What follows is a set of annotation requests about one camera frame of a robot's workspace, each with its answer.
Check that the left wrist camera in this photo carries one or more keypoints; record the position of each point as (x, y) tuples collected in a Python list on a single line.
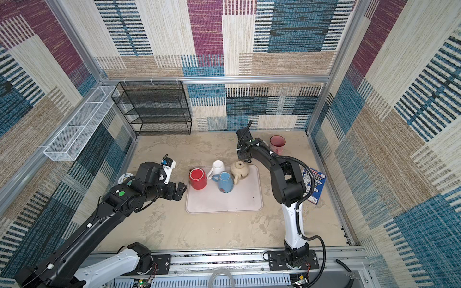
[(168, 165)]

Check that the blue polka dot mug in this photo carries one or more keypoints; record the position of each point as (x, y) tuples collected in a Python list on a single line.
[(224, 181)]

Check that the white plastic tray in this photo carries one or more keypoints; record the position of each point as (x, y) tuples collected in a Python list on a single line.
[(245, 196)]

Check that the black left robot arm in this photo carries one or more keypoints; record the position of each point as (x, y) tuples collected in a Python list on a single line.
[(137, 192)]

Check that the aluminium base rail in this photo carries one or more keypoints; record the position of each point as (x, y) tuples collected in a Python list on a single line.
[(336, 267)]

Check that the beige ceramic teapot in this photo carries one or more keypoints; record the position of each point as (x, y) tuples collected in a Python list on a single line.
[(239, 170)]

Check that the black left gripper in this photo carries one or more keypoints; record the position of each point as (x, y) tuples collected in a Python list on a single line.
[(171, 195)]

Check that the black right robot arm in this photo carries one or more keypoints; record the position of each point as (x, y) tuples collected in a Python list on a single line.
[(288, 188)]

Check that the white mug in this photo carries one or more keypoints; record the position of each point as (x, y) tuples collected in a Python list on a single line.
[(217, 168)]

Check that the black wire mesh shelf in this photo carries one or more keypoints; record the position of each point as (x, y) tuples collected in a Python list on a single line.
[(154, 108)]

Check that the white wire mesh basket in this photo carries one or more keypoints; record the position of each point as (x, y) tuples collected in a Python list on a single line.
[(67, 145)]

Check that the red mug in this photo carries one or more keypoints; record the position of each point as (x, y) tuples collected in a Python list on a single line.
[(198, 178)]

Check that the pink patterned mug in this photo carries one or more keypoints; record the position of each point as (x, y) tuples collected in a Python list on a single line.
[(277, 144)]

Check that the small labelled jar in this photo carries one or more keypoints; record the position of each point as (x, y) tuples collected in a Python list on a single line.
[(124, 178)]

